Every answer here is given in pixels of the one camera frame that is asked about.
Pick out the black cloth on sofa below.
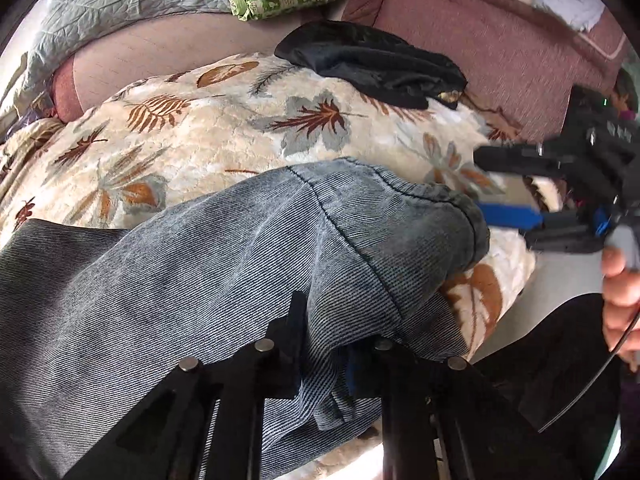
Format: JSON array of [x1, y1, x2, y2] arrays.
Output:
[[274, 21, 468, 110]]

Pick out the person right hand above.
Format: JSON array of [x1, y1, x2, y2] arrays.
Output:
[[601, 247, 640, 350]]

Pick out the cream leaf pattern blanket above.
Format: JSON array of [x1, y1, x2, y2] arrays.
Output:
[[1, 54, 561, 356]]

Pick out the grey washed denim pants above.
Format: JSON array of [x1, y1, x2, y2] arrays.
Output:
[[1, 158, 489, 479]]

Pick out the grey quilted pillow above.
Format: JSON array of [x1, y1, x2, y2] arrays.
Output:
[[1, 0, 230, 136]]

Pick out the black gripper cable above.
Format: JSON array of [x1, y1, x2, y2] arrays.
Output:
[[537, 309, 640, 434]]

